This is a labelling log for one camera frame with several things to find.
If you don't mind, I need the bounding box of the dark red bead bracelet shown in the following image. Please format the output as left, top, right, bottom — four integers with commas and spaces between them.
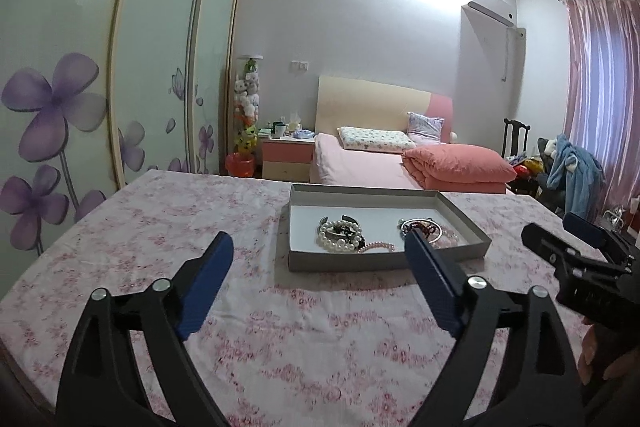
402, 219, 441, 238

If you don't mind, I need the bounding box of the purple floral pillow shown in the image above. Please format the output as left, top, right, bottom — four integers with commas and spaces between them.
406, 112, 445, 142

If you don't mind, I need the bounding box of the red plastic basket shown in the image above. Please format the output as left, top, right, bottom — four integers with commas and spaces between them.
225, 152, 256, 178

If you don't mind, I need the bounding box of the small dark bead bracelet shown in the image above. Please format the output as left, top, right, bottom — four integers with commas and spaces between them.
327, 223, 362, 239

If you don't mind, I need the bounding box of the pink bed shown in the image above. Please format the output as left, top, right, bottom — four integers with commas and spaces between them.
309, 133, 506, 195

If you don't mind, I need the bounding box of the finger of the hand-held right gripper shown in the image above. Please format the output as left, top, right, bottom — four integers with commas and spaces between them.
521, 223, 628, 280
564, 213, 640, 265

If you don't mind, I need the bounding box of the white air conditioner pipe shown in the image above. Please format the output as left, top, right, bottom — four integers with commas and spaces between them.
501, 27, 526, 82

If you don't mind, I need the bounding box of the white patterned pillow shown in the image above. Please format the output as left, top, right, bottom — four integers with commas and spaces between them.
337, 126, 417, 152

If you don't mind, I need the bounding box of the pink curtain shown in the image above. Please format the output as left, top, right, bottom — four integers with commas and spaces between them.
562, 0, 640, 212

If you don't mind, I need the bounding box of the white air conditioner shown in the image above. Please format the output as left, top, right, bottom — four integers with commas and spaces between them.
461, 0, 516, 28

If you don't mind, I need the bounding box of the floral sliding door wardrobe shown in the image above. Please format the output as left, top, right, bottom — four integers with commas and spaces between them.
0, 0, 246, 253

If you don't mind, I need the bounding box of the white pearl bracelet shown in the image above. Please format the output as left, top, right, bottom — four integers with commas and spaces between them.
316, 218, 363, 254

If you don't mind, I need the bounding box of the person's right hand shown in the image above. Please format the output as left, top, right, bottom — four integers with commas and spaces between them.
576, 321, 640, 387

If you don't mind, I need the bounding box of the dark wooden chair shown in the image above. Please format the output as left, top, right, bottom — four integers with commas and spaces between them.
502, 118, 532, 158

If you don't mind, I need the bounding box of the pile of colourful toys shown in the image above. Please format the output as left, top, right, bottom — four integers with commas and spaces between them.
509, 156, 546, 180

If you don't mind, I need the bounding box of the beige and pink headboard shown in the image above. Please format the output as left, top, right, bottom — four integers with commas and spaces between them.
316, 75, 454, 142

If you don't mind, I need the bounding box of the blue robe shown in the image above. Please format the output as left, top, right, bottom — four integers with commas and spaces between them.
546, 134, 606, 220

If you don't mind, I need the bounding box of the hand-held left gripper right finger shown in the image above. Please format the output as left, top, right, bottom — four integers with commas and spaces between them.
404, 227, 586, 427

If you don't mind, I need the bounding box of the folded coral duvet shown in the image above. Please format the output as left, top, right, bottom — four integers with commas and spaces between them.
401, 144, 518, 194

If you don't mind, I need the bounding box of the column of stuffed toys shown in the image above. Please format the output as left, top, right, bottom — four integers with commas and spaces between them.
231, 54, 263, 158

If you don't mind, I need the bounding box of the pink nightstand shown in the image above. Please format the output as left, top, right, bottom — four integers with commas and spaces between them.
261, 137, 317, 182

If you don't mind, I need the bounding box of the pink bead bracelet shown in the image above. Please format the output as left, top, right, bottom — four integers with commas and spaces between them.
431, 229, 463, 250

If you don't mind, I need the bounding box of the silver bangle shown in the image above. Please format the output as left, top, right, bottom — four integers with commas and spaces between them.
398, 217, 443, 243

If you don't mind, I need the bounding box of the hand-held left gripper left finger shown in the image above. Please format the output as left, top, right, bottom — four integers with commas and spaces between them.
55, 231, 235, 427

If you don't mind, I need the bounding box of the grey cardboard box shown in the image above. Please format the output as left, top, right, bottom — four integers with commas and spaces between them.
275, 183, 492, 274

